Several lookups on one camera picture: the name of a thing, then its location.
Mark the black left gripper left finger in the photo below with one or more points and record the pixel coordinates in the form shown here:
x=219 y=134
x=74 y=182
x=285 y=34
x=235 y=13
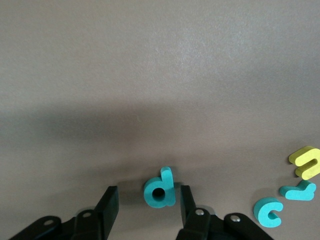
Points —
x=107 y=212

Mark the teal foam letter r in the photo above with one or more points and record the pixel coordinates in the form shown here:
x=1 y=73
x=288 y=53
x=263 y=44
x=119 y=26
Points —
x=300 y=194

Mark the teal foam letter c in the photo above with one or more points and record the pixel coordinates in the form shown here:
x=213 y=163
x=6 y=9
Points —
x=261 y=212

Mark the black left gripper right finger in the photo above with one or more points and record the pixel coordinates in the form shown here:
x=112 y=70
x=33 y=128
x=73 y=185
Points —
x=190 y=220

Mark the yellow foam letter u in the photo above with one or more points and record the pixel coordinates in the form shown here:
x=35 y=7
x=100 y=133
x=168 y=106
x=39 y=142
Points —
x=306 y=155

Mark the teal foam letter d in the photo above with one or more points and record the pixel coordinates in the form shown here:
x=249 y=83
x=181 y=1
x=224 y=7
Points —
x=167 y=185

